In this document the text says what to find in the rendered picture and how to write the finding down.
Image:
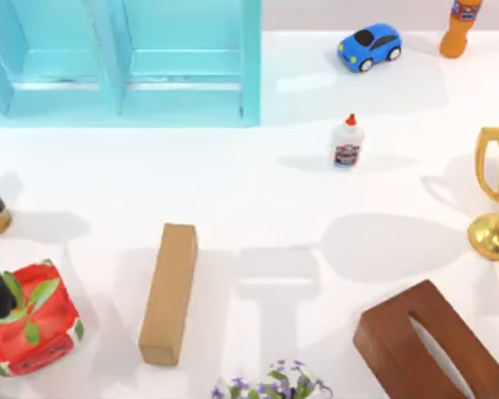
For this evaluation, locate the purple flower plant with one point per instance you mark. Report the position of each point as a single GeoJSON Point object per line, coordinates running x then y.
{"type": "Point", "coordinates": [274, 384]}

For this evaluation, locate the brown wooden tissue box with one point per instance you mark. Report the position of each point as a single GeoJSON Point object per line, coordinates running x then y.
{"type": "Point", "coordinates": [395, 345]}

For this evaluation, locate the white tissue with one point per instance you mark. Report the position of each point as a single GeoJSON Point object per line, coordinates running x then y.
{"type": "Point", "coordinates": [438, 353]}

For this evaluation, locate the red pot with green plant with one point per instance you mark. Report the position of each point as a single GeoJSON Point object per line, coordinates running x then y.
{"type": "Point", "coordinates": [45, 328]}

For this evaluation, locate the white glue bottle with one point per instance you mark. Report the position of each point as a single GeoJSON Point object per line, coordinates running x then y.
{"type": "Point", "coordinates": [347, 141]}

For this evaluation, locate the gold trophy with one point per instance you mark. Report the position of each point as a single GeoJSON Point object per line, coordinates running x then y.
{"type": "Point", "coordinates": [497, 232]}

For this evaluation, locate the light blue rack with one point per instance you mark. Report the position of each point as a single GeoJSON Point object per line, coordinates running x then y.
{"type": "Point", "coordinates": [183, 62]}

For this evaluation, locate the orange bottle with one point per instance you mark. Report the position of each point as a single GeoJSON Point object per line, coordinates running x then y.
{"type": "Point", "coordinates": [455, 39]}

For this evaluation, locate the brown wooden block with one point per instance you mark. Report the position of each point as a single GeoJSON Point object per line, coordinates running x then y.
{"type": "Point", "coordinates": [170, 291]}

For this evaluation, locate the blue toy car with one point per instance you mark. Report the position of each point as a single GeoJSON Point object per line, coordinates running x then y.
{"type": "Point", "coordinates": [376, 43]}

